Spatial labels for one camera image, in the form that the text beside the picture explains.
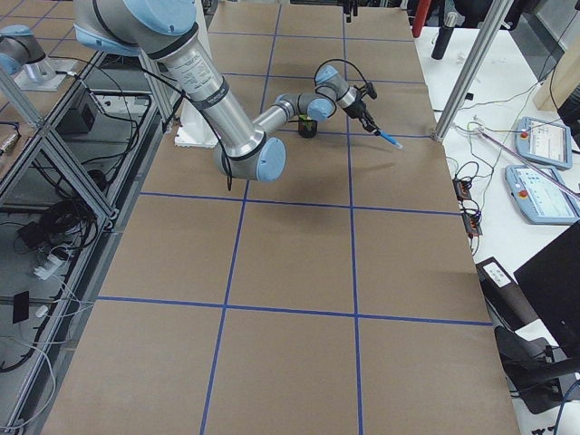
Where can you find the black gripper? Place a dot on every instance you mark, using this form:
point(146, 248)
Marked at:
point(359, 110)

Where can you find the blue marker pen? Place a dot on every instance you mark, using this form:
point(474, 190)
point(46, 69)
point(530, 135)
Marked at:
point(390, 139)

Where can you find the black mesh pen cup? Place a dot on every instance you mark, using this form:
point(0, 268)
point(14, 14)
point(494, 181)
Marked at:
point(307, 129)

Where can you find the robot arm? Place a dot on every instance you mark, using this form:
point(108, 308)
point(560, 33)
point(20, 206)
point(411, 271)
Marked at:
point(167, 32)

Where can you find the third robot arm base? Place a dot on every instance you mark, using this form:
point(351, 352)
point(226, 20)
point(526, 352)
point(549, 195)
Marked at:
point(20, 51)

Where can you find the red cylinder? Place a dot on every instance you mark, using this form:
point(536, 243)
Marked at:
point(420, 17)

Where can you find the black water bottle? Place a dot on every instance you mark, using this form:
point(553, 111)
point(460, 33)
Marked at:
point(444, 35)

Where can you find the upper teach pendant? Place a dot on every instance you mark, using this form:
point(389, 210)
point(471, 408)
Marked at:
point(546, 142)

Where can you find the teach pendant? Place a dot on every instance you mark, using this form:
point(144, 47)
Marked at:
point(541, 201)
point(546, 142)

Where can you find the lower teach pendant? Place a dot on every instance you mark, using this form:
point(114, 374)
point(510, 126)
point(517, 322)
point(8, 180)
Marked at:
point(541, 201)

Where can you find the black monitor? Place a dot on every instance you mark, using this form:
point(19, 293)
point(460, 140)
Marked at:
point(550, 282)

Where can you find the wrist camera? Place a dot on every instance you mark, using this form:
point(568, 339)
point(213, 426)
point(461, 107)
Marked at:
point(369, 90)

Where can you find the aluminium frame post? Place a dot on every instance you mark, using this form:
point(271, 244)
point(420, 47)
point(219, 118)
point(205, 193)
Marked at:
point(485, 38)

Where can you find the aluminium frame rack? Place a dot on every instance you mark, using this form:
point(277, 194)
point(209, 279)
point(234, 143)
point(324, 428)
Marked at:
point(82, 145)

